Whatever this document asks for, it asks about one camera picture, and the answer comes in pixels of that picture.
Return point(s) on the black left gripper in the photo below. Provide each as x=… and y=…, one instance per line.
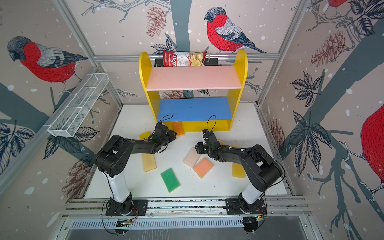
x=172, y=135

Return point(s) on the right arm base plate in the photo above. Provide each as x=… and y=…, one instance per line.
x=241, y=207

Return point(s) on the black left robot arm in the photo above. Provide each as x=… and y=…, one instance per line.
x=114, y=155

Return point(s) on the salmon orange sponge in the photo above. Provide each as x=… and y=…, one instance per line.
x=203, y=167

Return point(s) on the pale yellow sponge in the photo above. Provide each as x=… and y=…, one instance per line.
x=149, y=162

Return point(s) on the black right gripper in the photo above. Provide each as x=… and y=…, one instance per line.
x=199, y=148

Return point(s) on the orange scrub sponge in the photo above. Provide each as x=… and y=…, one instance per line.
x=178, y=128

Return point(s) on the small yellow square sponge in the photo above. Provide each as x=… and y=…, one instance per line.
x=145, y=135

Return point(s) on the light pink sponge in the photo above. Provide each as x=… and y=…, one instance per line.
x=192, y=158

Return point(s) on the yellow shelf with coloured boards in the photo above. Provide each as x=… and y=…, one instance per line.
x=195, y=112

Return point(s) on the red cassava chips bag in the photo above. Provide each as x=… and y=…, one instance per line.
x=183, y=59

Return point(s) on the green scrub sponge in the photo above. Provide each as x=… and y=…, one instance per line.
x=170, y=180

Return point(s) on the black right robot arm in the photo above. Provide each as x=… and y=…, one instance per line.
x=261, y=169

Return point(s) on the white wire mesh basket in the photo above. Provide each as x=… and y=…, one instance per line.
x=75, y=112

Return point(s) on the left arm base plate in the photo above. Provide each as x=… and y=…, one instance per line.
x=127, y=208

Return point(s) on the yellow rectangular sponge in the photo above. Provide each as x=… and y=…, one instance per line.
x=238, y=171

